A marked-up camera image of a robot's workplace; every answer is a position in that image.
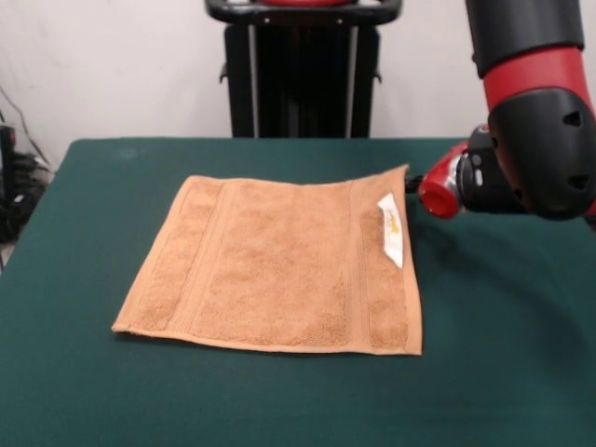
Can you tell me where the black cable bundle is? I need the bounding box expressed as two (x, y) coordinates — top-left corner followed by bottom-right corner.
(0, 152), (54, 244)

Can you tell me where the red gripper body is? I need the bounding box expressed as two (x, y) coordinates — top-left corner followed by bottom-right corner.
(417, 142), (470, 219)

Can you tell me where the dark green table cloth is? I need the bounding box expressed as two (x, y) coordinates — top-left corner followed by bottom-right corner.
(0, 136), (596, 447)

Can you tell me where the tan terry towel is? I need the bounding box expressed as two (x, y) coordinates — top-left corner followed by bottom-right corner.
(110, 162), (425, 357)

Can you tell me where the grey cable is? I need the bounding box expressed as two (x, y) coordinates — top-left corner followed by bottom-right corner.
(0, 86), (51, 169)

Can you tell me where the black electronics box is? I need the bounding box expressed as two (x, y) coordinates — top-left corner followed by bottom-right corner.
(0, 123), (19, 202)

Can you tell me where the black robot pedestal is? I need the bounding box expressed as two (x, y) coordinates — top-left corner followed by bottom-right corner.
(204, 0), (402, 139)

